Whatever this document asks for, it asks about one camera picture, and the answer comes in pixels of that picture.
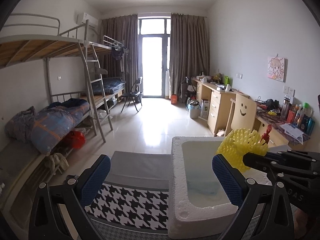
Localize right brown curtain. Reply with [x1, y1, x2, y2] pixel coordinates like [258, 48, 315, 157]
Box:
[169, 14, 210, 96]

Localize wooden desk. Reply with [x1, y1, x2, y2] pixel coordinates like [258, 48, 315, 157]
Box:
[191, 79, 310, 150]

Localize blue surgical face mask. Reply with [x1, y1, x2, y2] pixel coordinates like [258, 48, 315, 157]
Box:
[187, 180, 221, 198]

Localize blue plaid quilt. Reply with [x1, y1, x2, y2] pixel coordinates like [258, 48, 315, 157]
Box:
[30, 98, 89, 155]

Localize person's right hand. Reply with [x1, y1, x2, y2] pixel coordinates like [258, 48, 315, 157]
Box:
[294, 209, 319, 239]

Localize red plastic bag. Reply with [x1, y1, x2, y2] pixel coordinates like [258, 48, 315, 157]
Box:
[62, 131, 86, 149]

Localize papers on desk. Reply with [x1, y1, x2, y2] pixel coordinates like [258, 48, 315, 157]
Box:
[279, 124, 310, 145]

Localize smiley face wooden chair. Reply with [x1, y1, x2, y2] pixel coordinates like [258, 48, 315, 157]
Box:
[225, 94, 257, 137]

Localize black folding chair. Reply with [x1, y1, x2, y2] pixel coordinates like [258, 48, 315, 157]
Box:
[121, 76, 143, 112]

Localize balcony glass door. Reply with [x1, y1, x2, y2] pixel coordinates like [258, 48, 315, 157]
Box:
[138, 16, 171, 98]

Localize houndstooth table cloth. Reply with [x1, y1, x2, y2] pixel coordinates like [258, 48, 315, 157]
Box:
[82, 151, 308, 240]

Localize pink anime wall picture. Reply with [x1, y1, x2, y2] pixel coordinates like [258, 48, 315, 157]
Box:
[267, 56, 286, 82]

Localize left brown curtain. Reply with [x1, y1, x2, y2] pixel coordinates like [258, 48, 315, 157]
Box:
[100, 14, 138, 92]

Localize brown curtain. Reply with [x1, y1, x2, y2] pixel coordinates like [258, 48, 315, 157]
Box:
[100, 14, 138, 92]
[169, 14, 210, 96]

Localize white air conditioner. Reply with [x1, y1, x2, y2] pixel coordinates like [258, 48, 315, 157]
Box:
[77, 12, 99, 28]

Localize wall power sockets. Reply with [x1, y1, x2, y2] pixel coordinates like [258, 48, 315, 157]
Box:
[283, 86, 295, 96]

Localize white bucket on floor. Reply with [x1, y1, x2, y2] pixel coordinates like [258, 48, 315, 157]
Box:
[188, 100, 201, 119]

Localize white red pump bottle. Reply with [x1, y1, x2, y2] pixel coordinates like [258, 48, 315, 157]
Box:
[260, 124, 272, 145]

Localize metal bunk bed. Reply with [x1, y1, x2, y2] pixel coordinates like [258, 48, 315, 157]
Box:
[0, 13, 130, 205]

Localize teal bottle on desk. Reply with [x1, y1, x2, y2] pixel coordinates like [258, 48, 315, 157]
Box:
[306, 118, 315, 135]

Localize white foam box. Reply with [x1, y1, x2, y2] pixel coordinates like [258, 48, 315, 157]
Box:
[167, 136, 273, 240]

